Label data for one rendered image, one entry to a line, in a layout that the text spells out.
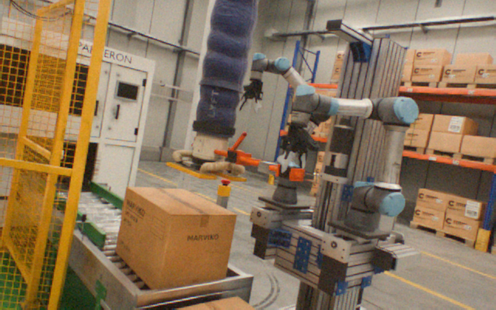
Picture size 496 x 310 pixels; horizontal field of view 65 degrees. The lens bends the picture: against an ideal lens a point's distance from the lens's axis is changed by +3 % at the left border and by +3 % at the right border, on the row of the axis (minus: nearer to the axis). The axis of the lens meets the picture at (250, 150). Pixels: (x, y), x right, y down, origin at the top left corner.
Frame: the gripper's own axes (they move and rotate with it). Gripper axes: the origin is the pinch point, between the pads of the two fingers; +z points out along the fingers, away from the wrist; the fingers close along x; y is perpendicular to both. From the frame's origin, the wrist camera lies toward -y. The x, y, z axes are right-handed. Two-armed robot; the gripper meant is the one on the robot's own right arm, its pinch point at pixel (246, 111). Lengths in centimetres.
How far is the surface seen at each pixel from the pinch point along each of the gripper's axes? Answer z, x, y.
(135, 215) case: 69, 25, -47
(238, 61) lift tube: -21.8, -21.8, -32.1
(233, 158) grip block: 25, -37, -37
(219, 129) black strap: 12.6, -20.9, -35.5
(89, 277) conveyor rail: 106, 34, -63
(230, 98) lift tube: -3.6, -21.3, -32.5
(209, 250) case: 77, -18, -25
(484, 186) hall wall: 38, 74, 808
